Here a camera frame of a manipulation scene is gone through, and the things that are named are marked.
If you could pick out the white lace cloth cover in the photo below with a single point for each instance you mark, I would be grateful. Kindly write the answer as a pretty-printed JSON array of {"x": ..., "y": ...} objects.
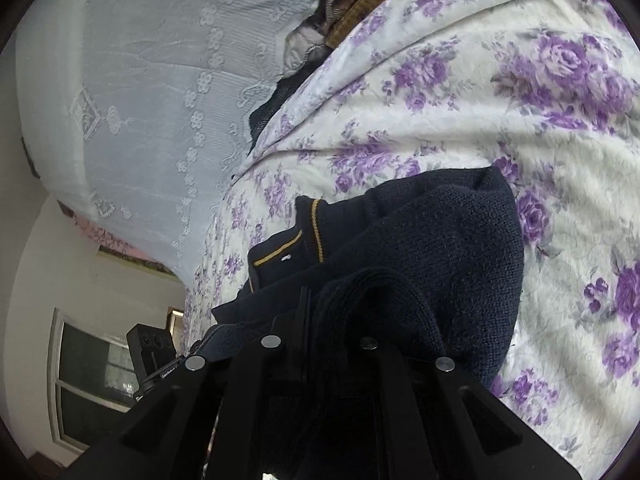
[{"x": 150, "y": 85}]

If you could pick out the pile of folded clothes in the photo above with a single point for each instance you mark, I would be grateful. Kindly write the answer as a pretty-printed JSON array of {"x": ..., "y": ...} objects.
[{"x": 325, "y": 10}]

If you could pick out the purple floral bedsheet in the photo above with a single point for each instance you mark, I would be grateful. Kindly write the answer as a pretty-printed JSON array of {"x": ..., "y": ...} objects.
[{"x": 475, "y": 100}]

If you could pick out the navy knit cardigan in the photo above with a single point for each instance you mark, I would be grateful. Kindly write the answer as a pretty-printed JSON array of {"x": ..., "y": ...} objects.
[{"x": 430, "y": 250}]

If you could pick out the white framed window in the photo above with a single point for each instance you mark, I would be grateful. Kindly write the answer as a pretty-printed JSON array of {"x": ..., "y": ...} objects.
[{"x": 85, "y": 360}]

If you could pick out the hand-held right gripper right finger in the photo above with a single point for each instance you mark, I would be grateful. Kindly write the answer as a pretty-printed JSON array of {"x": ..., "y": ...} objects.
[{"x": 372, "y": 365}]

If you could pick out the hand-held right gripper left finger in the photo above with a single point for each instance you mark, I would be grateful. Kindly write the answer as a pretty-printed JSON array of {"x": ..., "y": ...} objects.
[{"x": 280, "y": 360}]

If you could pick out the dark knit cloth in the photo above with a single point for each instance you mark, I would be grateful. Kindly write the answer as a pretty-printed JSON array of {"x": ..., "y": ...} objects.
[{"x": 267, "y": 110}]

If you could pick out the pink floral cloth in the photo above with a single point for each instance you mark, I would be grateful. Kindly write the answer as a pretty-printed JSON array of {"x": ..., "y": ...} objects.
[{"x": 102, "y": 235}]

